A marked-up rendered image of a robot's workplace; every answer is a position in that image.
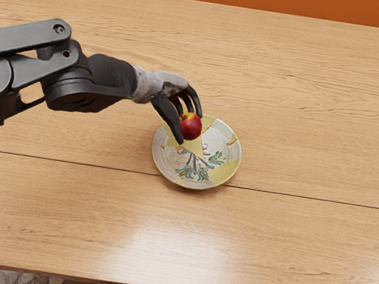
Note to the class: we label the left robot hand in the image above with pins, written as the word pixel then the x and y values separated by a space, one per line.
pixel 155 85

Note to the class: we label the red yellow apple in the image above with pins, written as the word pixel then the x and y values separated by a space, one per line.
pixel 190 126

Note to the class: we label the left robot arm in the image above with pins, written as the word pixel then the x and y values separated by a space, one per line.
pixel 77 79

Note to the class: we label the patterned ceramic plate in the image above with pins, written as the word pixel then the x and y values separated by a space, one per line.
pixel 204 162

